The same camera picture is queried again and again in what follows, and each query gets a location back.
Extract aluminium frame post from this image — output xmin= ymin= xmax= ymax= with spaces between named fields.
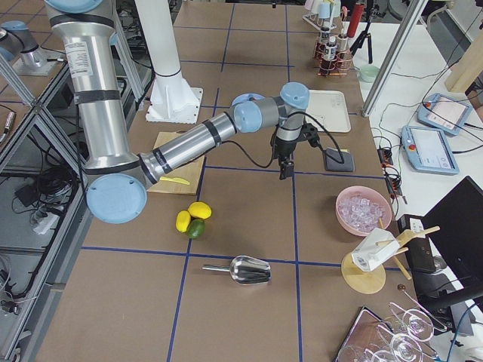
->
xmin=361 ymin=0 xmax=428 ymax=117

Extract copper wire bottle rack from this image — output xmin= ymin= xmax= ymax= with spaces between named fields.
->
xmin=314 ymin=35 xmax=352 ymax=76

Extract red cylinder bottle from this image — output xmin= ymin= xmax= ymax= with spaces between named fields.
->
xmin=346 ymin=2 xmax=365 ymax=38

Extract teach pendant tablet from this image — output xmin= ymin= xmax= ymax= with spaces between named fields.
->
xmin=417 ymin=93 xmax=473 ymax=136
xmin=401 ymin=126 xmax=460 ymax=175

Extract pink bowl of ice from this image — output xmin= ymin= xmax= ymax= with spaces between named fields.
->
xmin=335 ymin=186 xmax=392 ymax=236

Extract cream bear tray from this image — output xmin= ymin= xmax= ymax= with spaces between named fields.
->
xmin=306 ymin=90 xmax=351 ymax=133

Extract dark drink bottle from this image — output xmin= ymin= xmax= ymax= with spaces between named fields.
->
xmin=317 ymin=26 xmax=331 ymax=60
xmin=323 ymin=35 xmax=337 ymax=75

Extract blue plate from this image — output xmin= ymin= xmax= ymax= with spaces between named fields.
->
xmin=231 ymin=93 xmax=265 ymax=106

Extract near teach pendant tablet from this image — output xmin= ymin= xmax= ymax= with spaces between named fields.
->
xmin=401 ymin=126 xmax=460 ymax=175

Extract grey yellow folded cloth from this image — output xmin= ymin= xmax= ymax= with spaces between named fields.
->
xmin=324 ymin=148 xmax=355 ymax=172

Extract white wire cup rack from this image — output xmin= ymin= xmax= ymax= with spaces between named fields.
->
xmin=303 ymin=0 xmax=341 ymax=29

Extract dark drink bottle left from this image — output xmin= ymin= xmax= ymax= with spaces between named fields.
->
xmin=317 ymin=26 xmax=331 ymax=60

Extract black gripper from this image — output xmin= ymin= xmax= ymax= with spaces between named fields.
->
xmin=271 ymin=123 xmax=321 ymax=180

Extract dark drink bottle front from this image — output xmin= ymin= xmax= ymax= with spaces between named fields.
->
xmin=323 ymin=35 xmax=337 ymax=75

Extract yellow plastic knife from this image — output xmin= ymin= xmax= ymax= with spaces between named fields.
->
xmin=159 ymin=176 xmax=191 ymax=186

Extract steel ice scoop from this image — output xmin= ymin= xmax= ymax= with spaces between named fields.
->
xmin=202 ymin=256 xmax=272 ymax=285

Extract black tripod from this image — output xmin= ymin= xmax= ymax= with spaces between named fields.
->
xmin=349 ymin=0 xmax=379 ymax=64

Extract black monitor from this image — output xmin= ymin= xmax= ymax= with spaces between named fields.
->
xmin=410 ymin=176 xmax=482 ymax=315

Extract small yellow lemon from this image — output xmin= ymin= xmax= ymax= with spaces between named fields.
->
xmin=175 ymin=210 xmax=192 ymax=233

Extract green bowl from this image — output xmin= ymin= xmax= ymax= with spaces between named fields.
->
xmin=358 ymin=64 xmax=380 ymax=83

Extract glass rack tray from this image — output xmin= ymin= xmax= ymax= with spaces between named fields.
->
xmin=334 ymin=300 xmax=448 ymax=362

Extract far teach pendant tablet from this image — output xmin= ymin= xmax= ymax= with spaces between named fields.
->
xmin=417 ymin=93 xmax=473 ymax=136

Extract green lime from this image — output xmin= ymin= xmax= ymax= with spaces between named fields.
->
xmin=186 ymin=219 xmax=205 ymax=239

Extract wooden cup stand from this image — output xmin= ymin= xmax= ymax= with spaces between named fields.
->
xmin=341 ymin=225 xmax=440 ymax=294

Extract white paper carton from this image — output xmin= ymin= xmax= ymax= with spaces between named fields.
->
xmin=351 ymin=228 xmax=399 ymax=272

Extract large yellow lemon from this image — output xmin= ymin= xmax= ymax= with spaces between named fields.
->
xmin=188 ymin=201 xmax=212 ymax=219

